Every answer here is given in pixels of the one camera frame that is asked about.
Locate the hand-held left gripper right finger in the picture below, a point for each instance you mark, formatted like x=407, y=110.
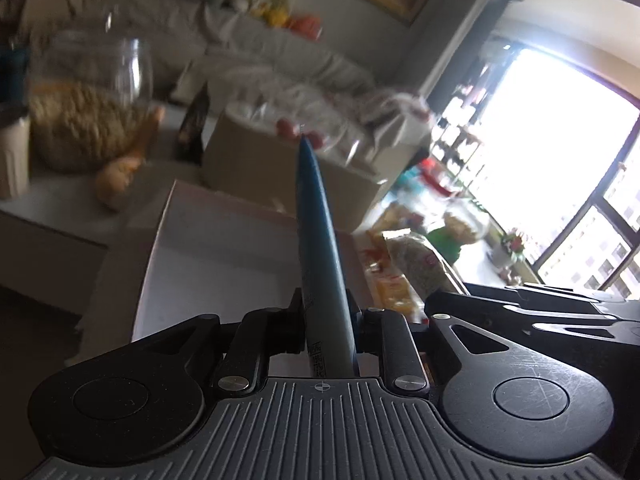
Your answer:
x=326, y=260

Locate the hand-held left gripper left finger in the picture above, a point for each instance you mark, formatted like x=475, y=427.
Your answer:
x=305, y=240

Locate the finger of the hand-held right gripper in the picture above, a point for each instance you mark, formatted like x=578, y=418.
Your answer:
x=560, y=300
x=600, y=332

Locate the small potted plant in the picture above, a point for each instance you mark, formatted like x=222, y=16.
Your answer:
x=512, y=250

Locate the orange red snack packet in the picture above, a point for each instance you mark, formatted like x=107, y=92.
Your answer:
x=387, y=225

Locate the closed brown cardboard box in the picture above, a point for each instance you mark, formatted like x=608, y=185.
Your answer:
x=260, y=175

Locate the yellow snack packet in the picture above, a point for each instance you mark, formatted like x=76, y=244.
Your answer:
x=397, y=295

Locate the clear grain snack packet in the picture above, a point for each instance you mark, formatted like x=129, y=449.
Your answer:
x=425, y=265

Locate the green lid snack jar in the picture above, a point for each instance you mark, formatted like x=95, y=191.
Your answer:
x=460, y=235

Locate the clear plastic bag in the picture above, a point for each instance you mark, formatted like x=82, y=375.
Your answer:
x=310, y=110

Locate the large window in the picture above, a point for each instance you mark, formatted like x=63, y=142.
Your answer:
x=550, y=160

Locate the patterned blanket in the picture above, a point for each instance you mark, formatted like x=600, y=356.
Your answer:
x=395, y=110

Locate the dark snack packet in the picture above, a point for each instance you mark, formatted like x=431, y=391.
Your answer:
x=194, y=125

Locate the beige covered sofa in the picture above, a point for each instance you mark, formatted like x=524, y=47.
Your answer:
x=280, y=55

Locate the shelf rack with items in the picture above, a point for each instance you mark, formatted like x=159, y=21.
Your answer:
x=460, y=120

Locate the yellow plush toy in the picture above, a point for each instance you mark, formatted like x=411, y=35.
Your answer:
x=275, y=16

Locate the glass jar of biscuits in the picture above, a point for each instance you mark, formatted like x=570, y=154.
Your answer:
x=80, y=120

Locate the white ribbed cup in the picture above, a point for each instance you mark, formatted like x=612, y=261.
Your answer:
x=14, y=160

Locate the blue cup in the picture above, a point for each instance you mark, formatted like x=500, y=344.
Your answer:
x=12, y=75

